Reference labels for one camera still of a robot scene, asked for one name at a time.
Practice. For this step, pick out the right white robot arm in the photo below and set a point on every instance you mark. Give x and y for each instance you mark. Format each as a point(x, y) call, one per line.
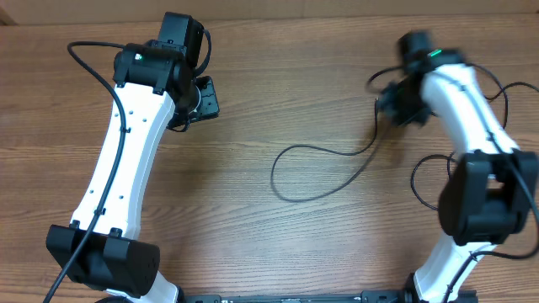
point(491, 191)

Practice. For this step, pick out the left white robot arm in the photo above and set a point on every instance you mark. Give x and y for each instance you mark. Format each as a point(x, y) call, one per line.
point(157, 86)

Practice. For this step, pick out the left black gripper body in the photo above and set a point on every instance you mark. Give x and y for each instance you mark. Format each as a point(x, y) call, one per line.
point(208, 104)

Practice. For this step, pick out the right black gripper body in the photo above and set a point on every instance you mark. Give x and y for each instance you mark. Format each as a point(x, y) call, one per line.
point(404, 105)

